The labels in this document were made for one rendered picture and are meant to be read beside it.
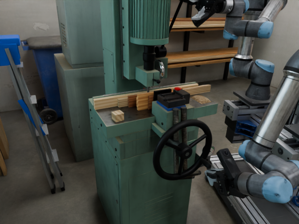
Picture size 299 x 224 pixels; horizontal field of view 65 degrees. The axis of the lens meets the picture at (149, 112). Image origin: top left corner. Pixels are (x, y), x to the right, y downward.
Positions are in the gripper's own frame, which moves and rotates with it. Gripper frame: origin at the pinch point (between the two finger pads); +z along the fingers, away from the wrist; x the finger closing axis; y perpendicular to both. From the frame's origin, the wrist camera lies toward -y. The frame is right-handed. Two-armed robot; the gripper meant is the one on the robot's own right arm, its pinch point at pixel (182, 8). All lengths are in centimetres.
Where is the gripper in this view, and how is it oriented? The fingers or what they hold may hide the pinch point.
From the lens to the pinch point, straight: 112.1
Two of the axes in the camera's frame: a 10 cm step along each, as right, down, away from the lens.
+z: -8.9, 1.7, -4.2
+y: 2.7, -5.3, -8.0
